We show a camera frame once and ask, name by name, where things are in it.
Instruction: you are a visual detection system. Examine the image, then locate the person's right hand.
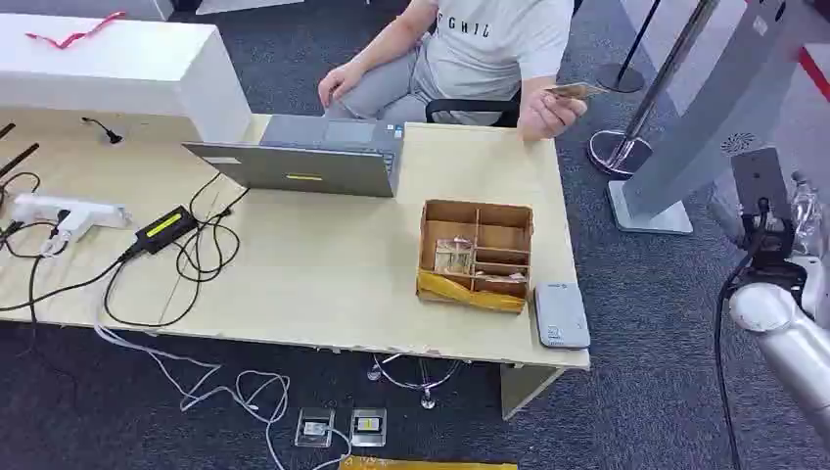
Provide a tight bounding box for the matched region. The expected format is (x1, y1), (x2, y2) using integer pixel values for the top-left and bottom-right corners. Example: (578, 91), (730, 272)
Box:
(317, 61), (366, 109)

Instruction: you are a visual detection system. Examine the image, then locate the person's left hand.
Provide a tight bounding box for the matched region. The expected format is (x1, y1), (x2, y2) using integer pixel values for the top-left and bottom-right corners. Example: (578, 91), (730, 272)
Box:
(517, 86), (589, 143)

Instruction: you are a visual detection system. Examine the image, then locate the black chair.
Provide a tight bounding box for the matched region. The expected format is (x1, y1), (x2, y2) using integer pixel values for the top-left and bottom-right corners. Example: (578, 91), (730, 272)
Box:
(424, 89), (523, 129)

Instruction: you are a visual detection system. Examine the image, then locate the person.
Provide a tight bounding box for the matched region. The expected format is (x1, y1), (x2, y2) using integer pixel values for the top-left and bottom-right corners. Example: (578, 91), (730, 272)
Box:
(317, 0), (588, 142)

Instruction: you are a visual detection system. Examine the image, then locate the grey laptop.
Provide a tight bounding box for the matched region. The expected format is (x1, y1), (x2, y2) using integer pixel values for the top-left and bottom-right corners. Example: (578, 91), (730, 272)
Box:
(182, 115), (405, 199)

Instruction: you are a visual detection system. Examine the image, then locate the stack of cards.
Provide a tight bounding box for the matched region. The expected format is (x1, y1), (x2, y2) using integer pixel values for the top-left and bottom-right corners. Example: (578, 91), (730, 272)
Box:
(433, 236), (477, 276)

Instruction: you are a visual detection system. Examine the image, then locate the grey kiosk stand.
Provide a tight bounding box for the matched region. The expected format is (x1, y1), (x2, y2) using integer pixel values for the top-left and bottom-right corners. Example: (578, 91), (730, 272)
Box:
(606, 0), (813, 236)

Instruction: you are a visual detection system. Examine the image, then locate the pale wooden desk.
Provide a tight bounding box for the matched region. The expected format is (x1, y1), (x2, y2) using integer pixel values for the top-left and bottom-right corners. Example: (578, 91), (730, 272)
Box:
(0, 107), (592, 422)

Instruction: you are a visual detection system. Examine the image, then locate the wooden box with dividers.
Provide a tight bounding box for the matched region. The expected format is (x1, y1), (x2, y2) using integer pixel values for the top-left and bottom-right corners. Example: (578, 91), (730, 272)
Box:
(415, 199), (535, 316)

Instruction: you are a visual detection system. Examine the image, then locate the grey card reader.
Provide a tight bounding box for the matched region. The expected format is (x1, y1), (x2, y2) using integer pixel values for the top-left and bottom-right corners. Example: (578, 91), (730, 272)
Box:
(532, 282), (592, 351)

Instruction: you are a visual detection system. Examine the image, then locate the white counter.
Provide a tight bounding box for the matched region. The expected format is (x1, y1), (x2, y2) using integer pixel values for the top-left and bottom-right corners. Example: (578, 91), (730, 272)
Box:
(0, 12), (254, 145)

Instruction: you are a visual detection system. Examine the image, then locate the black power adapter yellow label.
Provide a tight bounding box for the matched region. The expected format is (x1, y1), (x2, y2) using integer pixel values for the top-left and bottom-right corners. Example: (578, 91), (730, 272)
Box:
(132, 205), (201, 257)

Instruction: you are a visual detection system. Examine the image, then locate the red ribbon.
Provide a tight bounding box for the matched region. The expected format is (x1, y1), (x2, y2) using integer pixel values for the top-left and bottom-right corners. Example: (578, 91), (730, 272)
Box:
(24, 10), (128, 51)

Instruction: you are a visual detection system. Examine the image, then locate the white power strip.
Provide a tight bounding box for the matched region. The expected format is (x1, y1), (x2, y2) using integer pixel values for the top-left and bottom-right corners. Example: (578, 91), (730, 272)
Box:
(11, 193), (132, 245)

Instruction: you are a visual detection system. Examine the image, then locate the chrome stool base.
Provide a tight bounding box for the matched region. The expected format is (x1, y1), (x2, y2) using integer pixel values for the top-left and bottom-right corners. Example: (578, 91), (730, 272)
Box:
(366, 352), (464, 412)

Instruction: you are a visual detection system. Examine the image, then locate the floor socket with yellow label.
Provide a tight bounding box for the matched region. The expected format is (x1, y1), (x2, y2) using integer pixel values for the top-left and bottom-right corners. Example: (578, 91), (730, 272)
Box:
(348, 406), (389, 448)

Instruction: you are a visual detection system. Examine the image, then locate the floor socket with white plug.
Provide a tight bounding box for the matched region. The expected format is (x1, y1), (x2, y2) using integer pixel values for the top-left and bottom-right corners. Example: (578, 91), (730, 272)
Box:
(294, 406), (337, 450)

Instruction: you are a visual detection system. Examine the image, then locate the yellow strip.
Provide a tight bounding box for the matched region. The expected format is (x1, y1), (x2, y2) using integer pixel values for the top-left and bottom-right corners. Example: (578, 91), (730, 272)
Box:
(338, 454), (520, 470)

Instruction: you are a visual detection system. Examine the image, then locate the black stanchion post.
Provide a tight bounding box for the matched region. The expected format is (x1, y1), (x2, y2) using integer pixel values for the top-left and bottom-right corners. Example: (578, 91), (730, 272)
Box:
(594, 0), (664, 95)

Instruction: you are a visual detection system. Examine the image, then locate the chrome stanchion post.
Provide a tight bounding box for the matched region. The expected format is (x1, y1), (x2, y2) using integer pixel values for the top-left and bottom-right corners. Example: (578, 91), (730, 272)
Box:
(587, 0), (721, 179)

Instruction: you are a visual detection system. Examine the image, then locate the black laptop power cable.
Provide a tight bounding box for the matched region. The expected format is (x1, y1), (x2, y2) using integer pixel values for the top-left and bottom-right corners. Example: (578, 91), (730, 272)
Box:
(174, 170), (252, 285)

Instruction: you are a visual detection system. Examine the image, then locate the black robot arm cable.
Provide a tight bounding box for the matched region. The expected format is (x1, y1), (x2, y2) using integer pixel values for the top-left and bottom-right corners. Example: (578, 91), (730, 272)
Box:
(712, 197), (773, 470)

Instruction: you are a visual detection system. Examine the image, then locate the black mains cable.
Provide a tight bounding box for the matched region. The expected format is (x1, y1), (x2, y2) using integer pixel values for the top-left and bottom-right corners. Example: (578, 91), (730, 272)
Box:
(0, 249), (204, 330)

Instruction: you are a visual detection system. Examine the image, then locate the white cable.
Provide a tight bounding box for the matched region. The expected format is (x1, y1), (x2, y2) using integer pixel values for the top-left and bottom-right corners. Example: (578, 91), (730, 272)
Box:
(93, 322), (354, 470)

